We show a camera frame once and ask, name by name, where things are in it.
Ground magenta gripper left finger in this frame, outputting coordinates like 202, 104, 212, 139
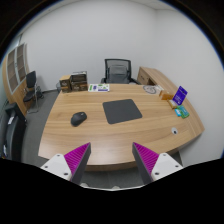
41, 143, 91, 185

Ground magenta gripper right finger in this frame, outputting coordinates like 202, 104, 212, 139
132, 142, 182, 184

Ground black computer mouse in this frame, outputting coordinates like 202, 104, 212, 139
71, 112, 87, 127

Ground dark grey mouse pad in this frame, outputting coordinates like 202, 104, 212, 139
103, 99, 142, 124

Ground small white round device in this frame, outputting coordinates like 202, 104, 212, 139
171, 127, 178, 135

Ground wooden desk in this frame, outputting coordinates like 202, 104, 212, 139
38, 84, 204, 171

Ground green blue packet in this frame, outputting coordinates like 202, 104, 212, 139
175, 105, 189, 118

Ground black equipment left edge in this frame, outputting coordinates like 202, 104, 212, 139
0, 103, 27, 162

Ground orange small box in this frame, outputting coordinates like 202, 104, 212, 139
159, 90, 174, 100

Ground purple standing card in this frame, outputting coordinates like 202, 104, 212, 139
173, 86, 187, 105

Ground printed paper sheet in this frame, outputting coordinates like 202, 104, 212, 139
88, 84, 110, 92

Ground black visitor chair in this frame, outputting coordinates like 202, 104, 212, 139
23, 71, 44, 106

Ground small brown box left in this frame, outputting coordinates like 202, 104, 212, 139
59, 75, 71, 93

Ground brown cardboard box stack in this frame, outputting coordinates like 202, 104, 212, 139
70, 71, 88, 91

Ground wooden side cabinet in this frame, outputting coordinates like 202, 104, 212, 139
137, 67, 178, 94

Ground black mesh office chair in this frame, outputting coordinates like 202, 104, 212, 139
101, 59, 139, 84

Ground wooden bookshelf cabinet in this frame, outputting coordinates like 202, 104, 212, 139
2, 43, 30, 114

